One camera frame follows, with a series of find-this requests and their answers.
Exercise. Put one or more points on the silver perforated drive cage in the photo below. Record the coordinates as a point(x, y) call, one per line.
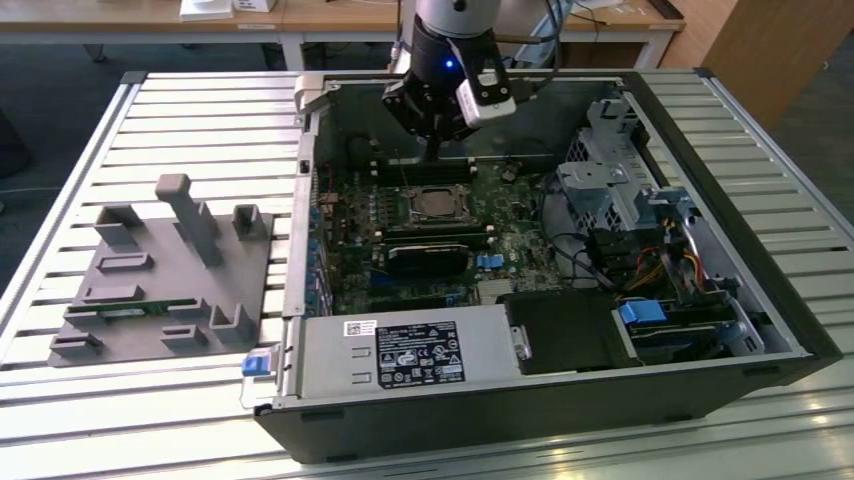
point(587, 175)

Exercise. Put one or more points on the graphics card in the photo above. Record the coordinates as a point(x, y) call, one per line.
point(427, 262)

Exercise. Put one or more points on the silver power supply unit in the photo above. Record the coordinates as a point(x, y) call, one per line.
point(321, 350)

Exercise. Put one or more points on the blue disk carrier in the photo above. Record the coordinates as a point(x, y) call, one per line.
point(642, 315)

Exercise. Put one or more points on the grey parts rack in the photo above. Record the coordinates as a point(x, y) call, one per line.
point(167, 280)

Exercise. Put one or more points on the wooden cabinet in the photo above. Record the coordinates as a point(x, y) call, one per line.
point(768, 50)

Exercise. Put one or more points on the black PC case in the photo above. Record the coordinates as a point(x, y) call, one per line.
point(467, 430)

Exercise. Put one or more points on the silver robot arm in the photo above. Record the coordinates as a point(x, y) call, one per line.
point(454, 17)

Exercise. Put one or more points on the blue plastic latch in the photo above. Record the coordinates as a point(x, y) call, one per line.
point(257, 365)

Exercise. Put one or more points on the silver chipset heat sink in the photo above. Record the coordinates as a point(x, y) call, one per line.
point(497, 291)

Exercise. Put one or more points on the green RAM stick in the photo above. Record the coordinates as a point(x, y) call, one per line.
point(156, 308)

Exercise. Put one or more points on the CPU socket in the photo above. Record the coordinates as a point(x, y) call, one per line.
point(441, 220)

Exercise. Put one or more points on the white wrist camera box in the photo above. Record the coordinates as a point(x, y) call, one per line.
point(490, 100)

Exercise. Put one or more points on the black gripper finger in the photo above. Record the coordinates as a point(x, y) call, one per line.
point(406, 107)
point(461, 131)

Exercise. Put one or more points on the round coin battery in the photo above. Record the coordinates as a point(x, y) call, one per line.
point(509, 175)

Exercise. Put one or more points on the black RAM slot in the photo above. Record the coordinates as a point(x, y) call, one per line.
point(457, 168)
point(434, 243)
point(454, 174)
point(461, 162)
point(434, 233)
point(434, 228)
point(434, 238)
point(454, 180)

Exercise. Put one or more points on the white cardboard box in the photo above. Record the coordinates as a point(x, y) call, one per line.
point(207, 10)
point(255, 6)

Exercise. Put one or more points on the green motherboard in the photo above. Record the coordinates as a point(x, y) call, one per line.
point(527, 240)

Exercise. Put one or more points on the silver disk bay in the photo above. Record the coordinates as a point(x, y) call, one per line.
point(741, 335)

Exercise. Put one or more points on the blue board connector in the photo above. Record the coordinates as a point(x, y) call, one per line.
point(489, 262)

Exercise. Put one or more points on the wooden desk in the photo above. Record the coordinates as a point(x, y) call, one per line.
point(100, 22)

